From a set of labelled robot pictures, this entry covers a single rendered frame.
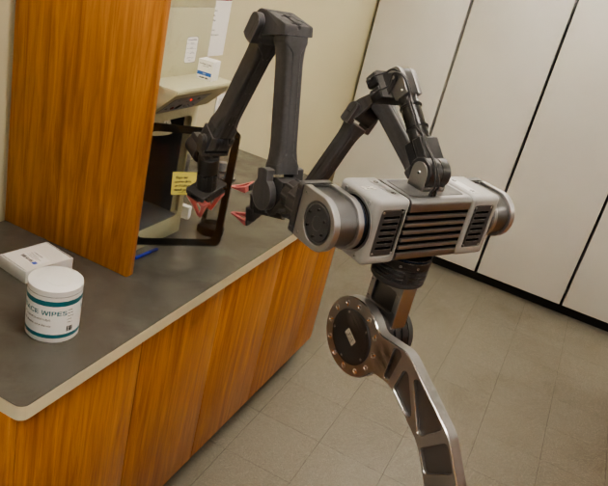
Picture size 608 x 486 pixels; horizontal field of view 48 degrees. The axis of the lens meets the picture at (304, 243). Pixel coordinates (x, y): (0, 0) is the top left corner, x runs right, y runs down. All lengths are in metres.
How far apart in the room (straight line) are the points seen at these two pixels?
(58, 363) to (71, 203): 0.60
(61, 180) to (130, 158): 0.28
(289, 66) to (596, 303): 3.82
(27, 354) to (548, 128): 3.74
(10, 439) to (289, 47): 1.06
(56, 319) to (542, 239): 3.75
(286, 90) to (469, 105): 3.36
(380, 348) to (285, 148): 0.51
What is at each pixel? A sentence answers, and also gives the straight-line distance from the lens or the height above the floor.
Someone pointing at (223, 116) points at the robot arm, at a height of 1.52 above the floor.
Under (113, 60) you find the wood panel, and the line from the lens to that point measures 1.96.
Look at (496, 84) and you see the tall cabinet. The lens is 4.77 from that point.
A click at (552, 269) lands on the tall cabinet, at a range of 4.99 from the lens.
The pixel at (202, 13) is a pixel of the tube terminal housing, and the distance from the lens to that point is 2.18.
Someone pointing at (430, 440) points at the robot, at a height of 1.07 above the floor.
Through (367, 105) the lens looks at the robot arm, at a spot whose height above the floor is 1.56.
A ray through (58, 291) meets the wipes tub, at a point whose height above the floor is 1.09.
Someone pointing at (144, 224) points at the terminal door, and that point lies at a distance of 2.16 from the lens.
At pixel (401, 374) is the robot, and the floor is 1.15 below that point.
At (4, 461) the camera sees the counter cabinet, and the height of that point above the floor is 0.77.
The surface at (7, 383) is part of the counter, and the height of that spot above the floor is 0.94.
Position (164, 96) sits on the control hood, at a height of 1.48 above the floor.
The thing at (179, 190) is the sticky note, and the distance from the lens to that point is 2.14.
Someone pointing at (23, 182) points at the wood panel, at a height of 1.10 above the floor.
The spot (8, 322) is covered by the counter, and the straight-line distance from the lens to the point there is 1.87.
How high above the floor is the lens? 1.97
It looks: 24 degrees down
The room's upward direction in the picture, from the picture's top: 14 degrees clockwise
